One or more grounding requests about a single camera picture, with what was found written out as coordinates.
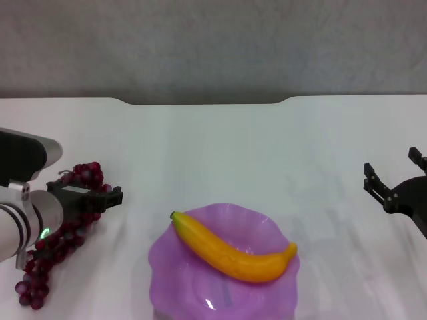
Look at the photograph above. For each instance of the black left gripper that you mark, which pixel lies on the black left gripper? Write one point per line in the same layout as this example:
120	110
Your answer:
75	203

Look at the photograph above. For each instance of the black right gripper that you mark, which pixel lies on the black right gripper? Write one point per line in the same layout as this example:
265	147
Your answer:
407	196

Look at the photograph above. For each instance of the dark red grape bunch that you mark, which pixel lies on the dark red grape bunch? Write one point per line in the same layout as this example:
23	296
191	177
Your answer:
33	286

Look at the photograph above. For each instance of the yellow banana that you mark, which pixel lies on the yellow banana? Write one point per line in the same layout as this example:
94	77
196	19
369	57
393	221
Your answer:
233	256

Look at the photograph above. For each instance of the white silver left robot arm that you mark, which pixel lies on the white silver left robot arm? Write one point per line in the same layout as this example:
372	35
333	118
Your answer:
20	226

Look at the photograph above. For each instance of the purple wavy plastic plate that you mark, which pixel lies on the purple wavy plastic plate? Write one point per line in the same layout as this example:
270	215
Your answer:
187	283

